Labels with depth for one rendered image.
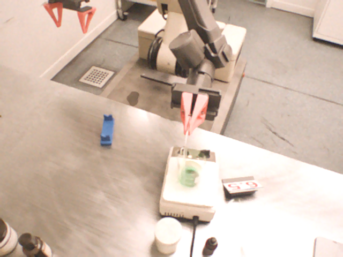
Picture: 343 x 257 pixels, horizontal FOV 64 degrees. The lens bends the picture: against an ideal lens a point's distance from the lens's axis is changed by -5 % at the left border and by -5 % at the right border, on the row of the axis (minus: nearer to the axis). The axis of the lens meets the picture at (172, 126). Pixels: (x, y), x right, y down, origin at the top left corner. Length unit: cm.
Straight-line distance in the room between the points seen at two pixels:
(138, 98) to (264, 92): 109
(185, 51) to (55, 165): 48
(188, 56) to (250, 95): 163
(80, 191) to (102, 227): 12
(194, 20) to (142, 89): 96
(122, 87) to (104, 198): 95
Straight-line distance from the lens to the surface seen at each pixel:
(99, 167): 81
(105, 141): 85
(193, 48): 61
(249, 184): 78
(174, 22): 139
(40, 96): 106
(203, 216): 69
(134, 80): 165
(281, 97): 228
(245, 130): 194
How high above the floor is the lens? 142
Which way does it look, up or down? 49 degrees down
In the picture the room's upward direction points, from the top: 3 degrees clockwise
